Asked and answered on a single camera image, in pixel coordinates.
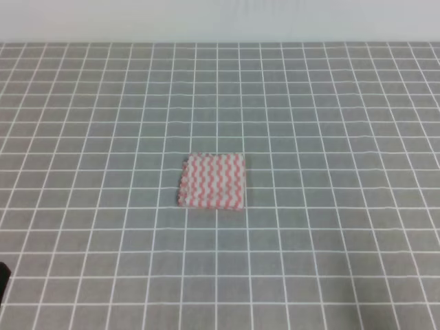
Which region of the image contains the pink white wavy towel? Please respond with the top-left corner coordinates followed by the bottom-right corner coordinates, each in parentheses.
top-left (177, 153), bottom-right (246, 210)

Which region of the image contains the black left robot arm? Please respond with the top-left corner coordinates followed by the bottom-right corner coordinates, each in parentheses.
top-left (0, 262), bottom-right (12, 304)

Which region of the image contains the grey grid tablecloth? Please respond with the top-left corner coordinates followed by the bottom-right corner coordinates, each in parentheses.
top-left (1, 42), bottom-right (439, 329)

